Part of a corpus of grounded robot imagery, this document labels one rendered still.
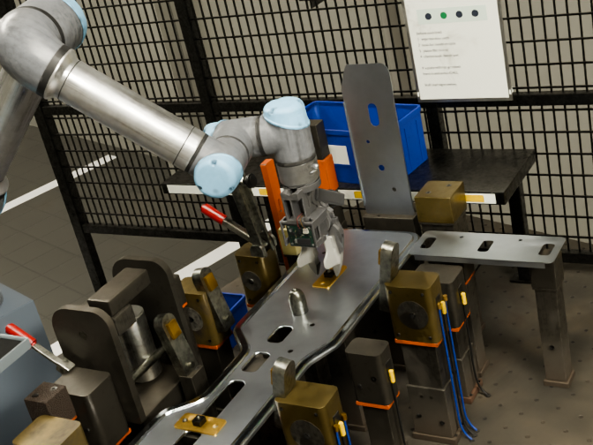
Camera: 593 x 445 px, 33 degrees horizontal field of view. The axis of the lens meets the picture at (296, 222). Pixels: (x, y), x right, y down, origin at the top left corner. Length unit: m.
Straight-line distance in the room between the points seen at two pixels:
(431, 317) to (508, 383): 0.35
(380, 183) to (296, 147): 0.39
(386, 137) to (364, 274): 0.31
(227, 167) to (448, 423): 0.65
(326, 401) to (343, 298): 0.38
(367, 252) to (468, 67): 0.50
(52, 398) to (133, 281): 0.24
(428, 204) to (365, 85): 0.27
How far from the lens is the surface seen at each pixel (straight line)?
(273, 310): 1.88
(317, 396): 1.54
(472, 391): 2.05
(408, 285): 1.77
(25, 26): 1.73
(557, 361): 2.03
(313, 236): 1.81
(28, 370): 2.01
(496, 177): 2.16
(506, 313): 2.30
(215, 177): 1.65
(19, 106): 1.89
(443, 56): 2.26
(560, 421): 1.97
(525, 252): 1.91
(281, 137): 1.76
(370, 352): 1.71
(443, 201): 2.04
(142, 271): 1.73
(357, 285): 1.89
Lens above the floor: 1.92
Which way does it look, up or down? 25 degrees down
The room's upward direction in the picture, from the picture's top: 13 degrees counter-clockwise
